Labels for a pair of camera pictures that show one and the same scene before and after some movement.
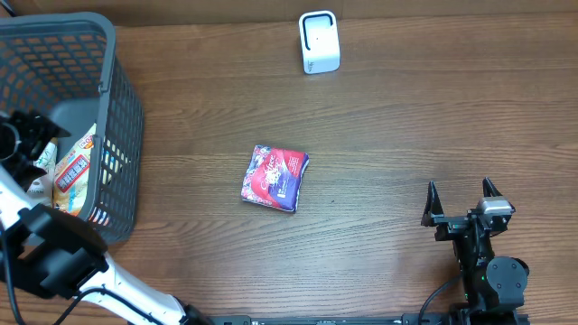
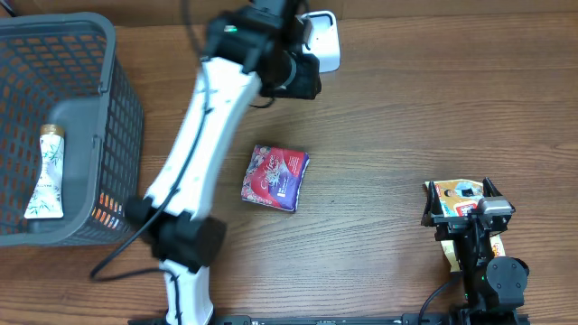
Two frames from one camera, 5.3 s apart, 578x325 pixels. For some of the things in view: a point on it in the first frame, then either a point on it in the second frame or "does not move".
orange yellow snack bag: x=71 y=173 -> x=457 y=199
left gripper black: x=41 y=131 -> x=305 y=81
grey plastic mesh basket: x=64 y=64 does not move
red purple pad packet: x=274 y=177 does not move
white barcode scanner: x=320 y=41 does not move
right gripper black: x=449 y=225 does not move
